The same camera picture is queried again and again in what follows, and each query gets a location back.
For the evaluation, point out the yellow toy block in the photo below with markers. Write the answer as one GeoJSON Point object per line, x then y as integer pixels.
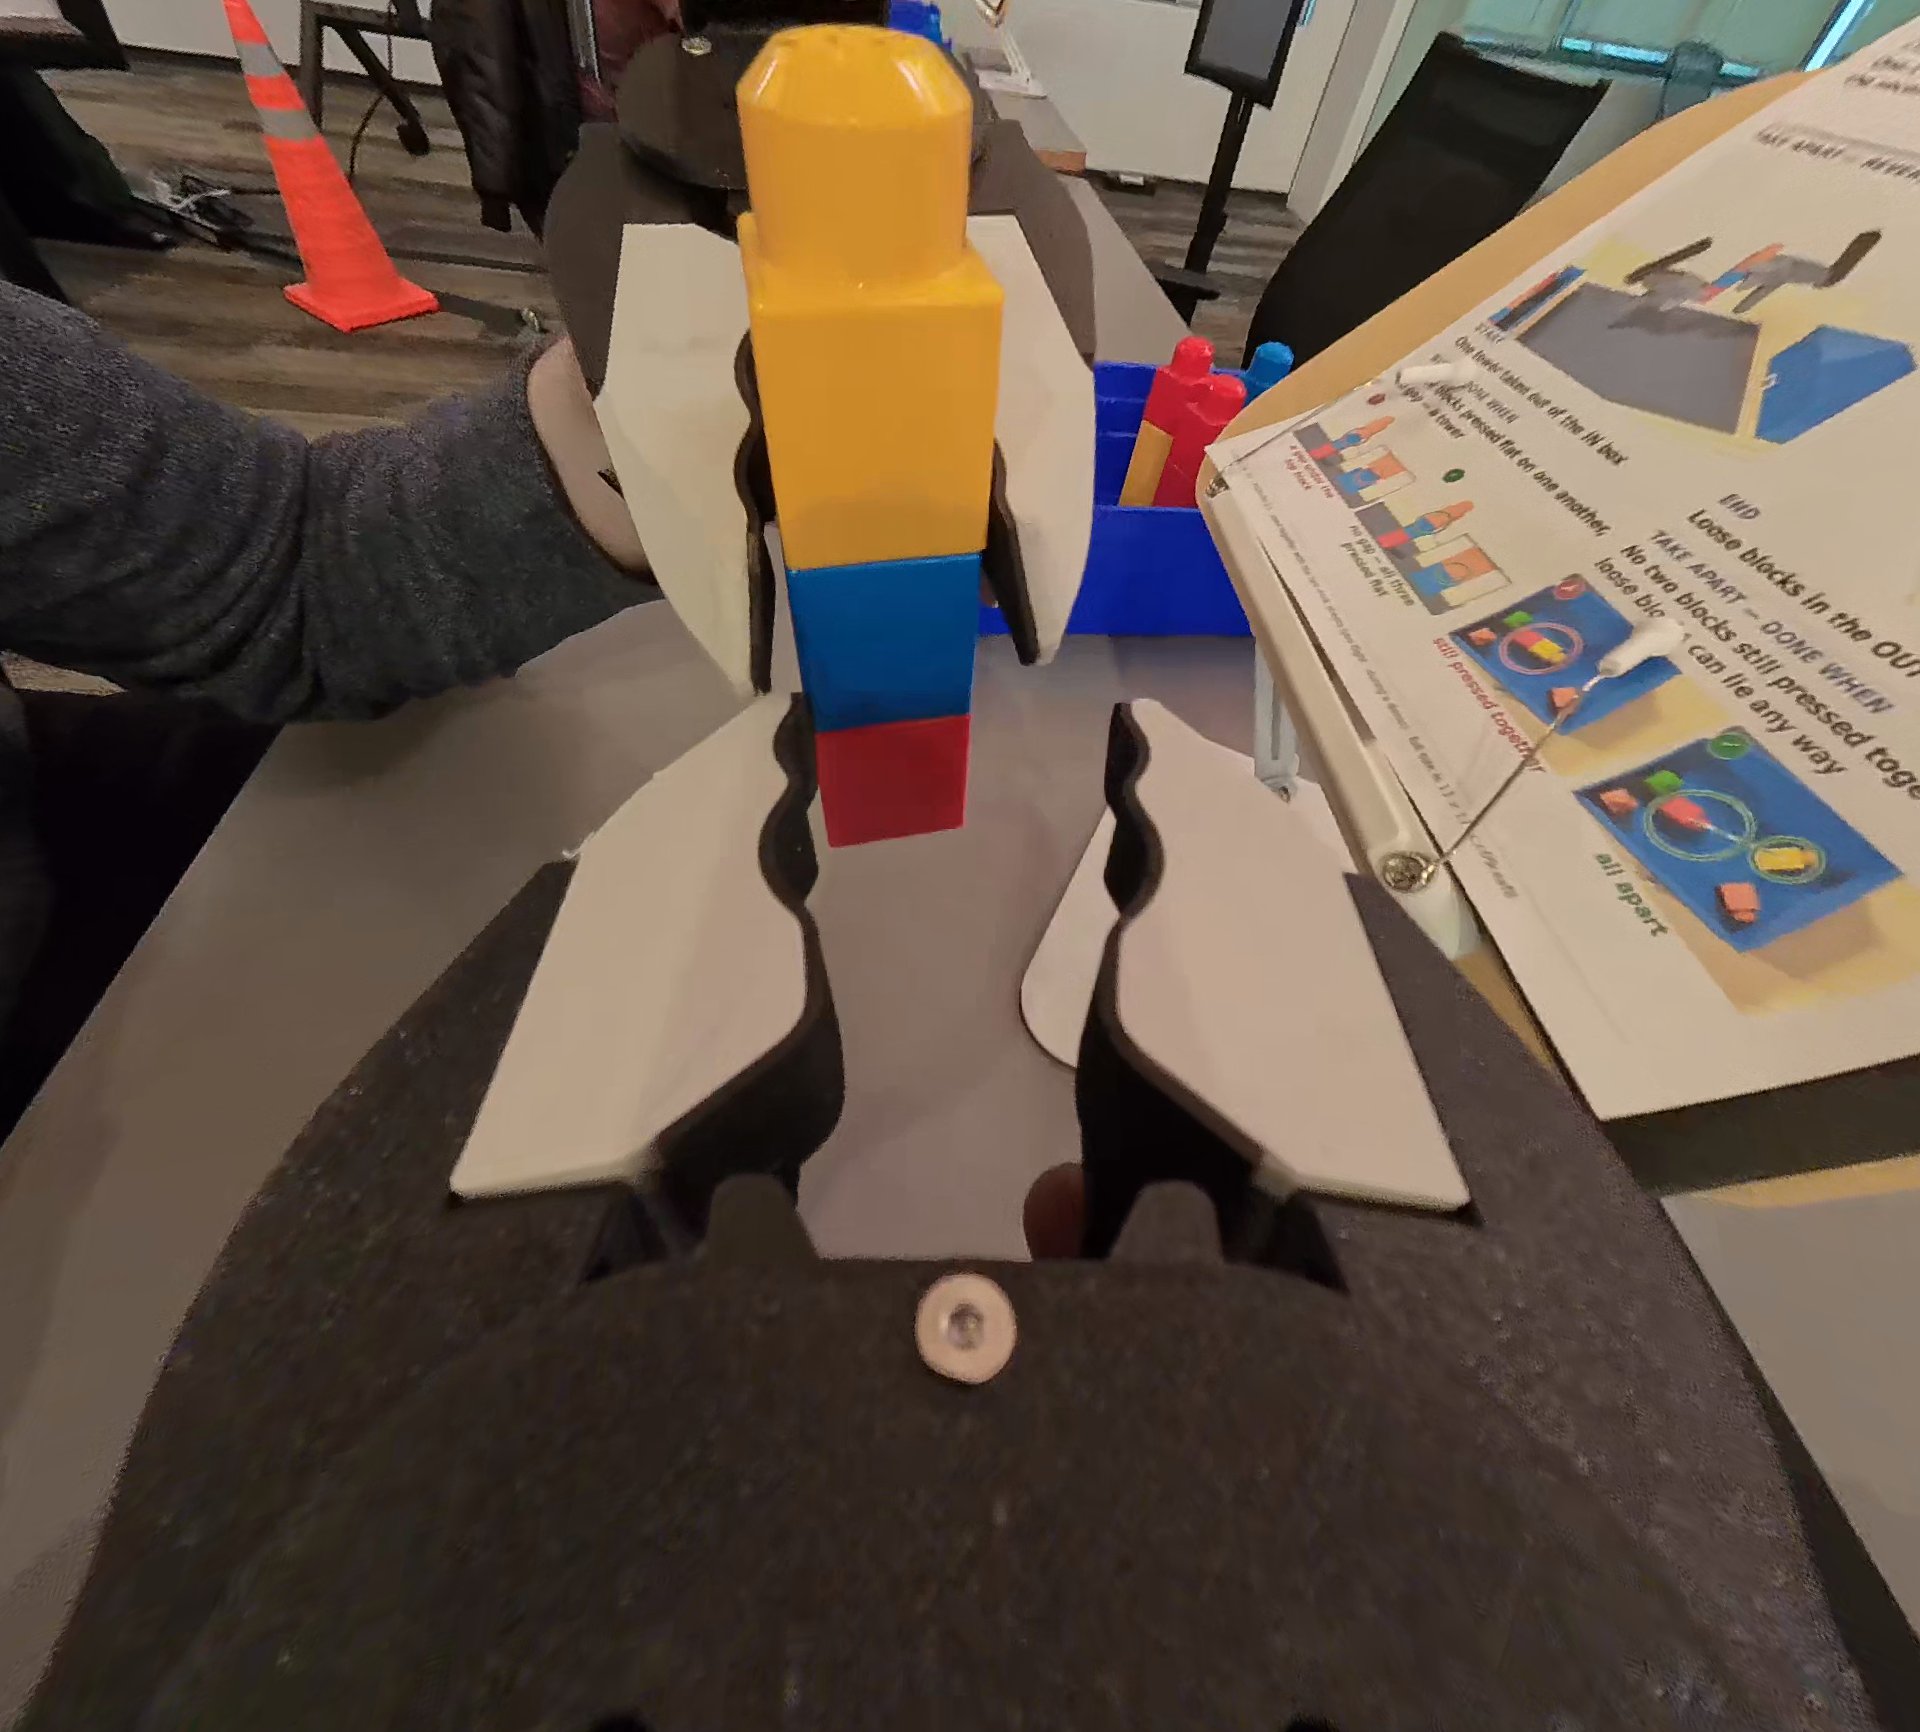
{"type": "Point", "coordinates": [870, 413]}
{"type": "Point", "coordinates": [1149, 472]}

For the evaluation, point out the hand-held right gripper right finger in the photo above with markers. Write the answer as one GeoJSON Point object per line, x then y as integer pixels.
{"type": "Point", "coordinates": [1290, 1027]}

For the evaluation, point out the black jacket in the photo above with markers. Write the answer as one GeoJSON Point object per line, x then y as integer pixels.
{"type": "Point", "coordinates": [503, 37]}

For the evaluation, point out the person's left hand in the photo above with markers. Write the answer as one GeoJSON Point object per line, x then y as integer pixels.
{"type": "Point", "coordinates": [578, 457]}

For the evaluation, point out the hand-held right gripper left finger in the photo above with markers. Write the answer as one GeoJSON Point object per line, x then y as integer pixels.
{"type": "Point", "coordinates": [645, 1012]}

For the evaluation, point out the person's torso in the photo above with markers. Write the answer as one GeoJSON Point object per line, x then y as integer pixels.
{"type": "Point", "coordinates": [90, 892]}

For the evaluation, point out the blue plastic bin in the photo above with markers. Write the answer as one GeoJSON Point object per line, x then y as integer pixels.
{"type": "Point", "coordinates": [1154, 570]}
{"type": "Point", "coordinates": [918, 22]}

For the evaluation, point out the person's left forearm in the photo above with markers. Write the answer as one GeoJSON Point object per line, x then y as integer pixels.
{"type": "Point", "coordinates": [271, 516]}

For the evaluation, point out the red toy block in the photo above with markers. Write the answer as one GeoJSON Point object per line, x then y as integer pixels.
{"type": "Point", "coordinates": [892, 781]}
{"type": "Point", "coordinates": [1200, 426]}

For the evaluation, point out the orange traffic cone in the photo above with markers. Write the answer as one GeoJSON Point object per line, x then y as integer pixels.
{"type": "Point", "coordinates": [323, 216]}

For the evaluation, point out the black chair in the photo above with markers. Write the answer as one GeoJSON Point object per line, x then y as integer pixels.
{"type": "Point", "coordinates": [1425, 203]}

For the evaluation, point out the instruction sheet on board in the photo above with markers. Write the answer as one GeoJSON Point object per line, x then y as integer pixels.
{"type": "Point", "coordinates": [1800, 1133]}

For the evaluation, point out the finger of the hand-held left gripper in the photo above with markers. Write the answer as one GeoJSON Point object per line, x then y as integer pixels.
{"type": "Point", "coordinates": [1043, 442]}
{"type": "Point", "coordinates": [674, 413]}

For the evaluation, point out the printed instruction sheet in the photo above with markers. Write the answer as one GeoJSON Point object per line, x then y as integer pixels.
{"type": "Point", "coordinates": [1724, 563]}

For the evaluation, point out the blue toy block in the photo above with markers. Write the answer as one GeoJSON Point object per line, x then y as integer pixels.
{"type": "Point", "coordinates": [1268, 365]}
{"type": "Point", "coordinates": [885, 637]}

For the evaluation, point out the grey desk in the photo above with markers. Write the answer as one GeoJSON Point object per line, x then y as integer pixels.
{"type": "Point", "coordinates": [451, 772]}

